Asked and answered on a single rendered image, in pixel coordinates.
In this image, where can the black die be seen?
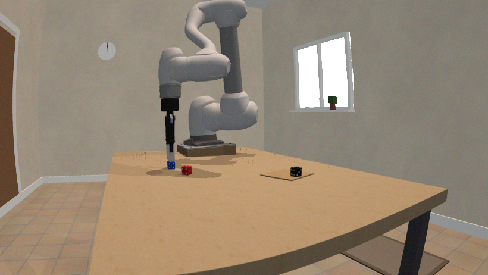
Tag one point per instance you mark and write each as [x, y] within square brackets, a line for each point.
[296, 171]

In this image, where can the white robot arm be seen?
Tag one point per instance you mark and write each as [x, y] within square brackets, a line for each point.
[235, 111]

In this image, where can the blue die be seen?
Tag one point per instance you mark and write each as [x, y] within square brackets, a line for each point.
[171, 165]

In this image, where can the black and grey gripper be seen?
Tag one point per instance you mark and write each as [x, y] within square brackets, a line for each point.
[169, 105]

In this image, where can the red die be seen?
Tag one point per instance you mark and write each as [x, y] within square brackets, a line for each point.
[186, 170]

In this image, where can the brown mat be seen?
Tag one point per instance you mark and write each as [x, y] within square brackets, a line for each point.
[285, 175]

